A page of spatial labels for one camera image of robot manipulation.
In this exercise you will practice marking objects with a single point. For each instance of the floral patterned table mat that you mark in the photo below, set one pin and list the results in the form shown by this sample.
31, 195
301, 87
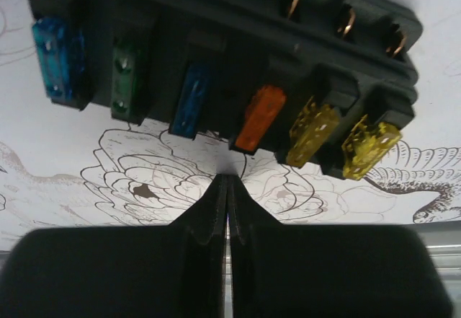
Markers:
62, 167

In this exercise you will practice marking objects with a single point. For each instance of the small yellow fuse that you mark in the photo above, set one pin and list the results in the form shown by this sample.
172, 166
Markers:
366, 145
311, 129

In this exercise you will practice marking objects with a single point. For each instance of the aluminium rail front frame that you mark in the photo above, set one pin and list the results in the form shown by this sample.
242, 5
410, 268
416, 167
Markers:
446, 260

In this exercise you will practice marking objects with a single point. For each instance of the black fuse box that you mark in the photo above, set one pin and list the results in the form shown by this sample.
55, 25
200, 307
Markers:
242, 69

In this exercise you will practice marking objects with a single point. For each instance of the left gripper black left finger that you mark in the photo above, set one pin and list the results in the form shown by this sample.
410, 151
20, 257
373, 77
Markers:
173, 270

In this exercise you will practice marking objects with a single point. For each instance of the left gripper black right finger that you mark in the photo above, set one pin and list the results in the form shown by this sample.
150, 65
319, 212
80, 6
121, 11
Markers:
327, 270

